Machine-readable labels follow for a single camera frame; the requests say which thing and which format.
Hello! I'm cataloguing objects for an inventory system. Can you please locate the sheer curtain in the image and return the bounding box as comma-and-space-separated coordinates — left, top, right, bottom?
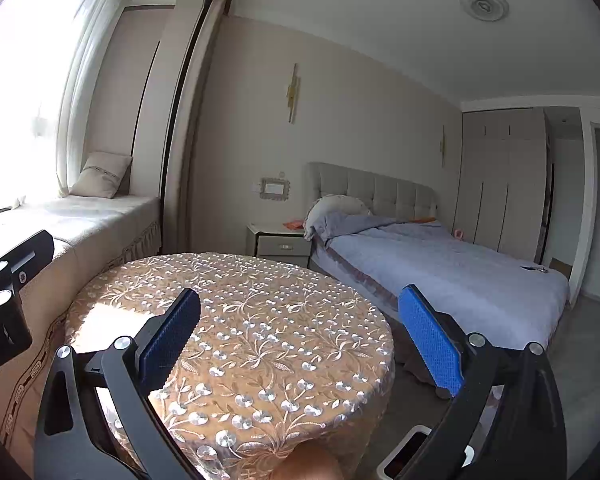
54, 0, 133, 198

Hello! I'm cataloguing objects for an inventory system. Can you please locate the long gold wall lamp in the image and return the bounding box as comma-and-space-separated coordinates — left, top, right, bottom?
285, 62, 301, 124

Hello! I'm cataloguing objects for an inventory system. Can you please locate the white nightstand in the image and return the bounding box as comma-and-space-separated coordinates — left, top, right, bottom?
245, 221, 314, 269

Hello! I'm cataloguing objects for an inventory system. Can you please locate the bed with lilac cover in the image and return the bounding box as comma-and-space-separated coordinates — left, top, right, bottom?
304, 211, 572, 352

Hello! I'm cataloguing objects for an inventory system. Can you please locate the beige cushion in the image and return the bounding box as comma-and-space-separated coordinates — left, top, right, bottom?
69, 151, 134, 199

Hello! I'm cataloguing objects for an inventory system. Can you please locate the white bin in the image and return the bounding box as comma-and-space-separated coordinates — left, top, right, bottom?
377, 424, 477, 480

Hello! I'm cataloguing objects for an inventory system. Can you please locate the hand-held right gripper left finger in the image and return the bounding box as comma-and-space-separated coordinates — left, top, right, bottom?
34, 287, 204, 480

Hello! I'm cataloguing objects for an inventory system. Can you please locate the light bed pillow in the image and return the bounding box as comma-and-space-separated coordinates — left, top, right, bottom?
304, 194, 374, 233

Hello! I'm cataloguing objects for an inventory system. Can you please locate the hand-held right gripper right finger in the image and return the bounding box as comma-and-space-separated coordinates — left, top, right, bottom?
397, 284, 569, 480

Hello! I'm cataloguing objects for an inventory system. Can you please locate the round ceiling vent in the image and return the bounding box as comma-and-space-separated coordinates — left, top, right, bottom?
459, 0, 511, 23

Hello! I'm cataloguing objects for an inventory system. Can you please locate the round table with floral tablecloth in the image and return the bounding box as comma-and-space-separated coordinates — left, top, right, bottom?
62, 251, 397, 480

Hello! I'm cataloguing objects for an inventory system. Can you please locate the beige wardrobe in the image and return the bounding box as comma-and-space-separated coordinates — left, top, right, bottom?
451, 106, 549, 267

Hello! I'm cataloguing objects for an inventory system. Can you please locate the framed wall switch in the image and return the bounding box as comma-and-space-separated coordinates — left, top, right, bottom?
259, 176, 292, 204

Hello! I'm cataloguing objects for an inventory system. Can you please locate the beige tufted headboard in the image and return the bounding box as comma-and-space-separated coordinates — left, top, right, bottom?
307, 161, 439, 224

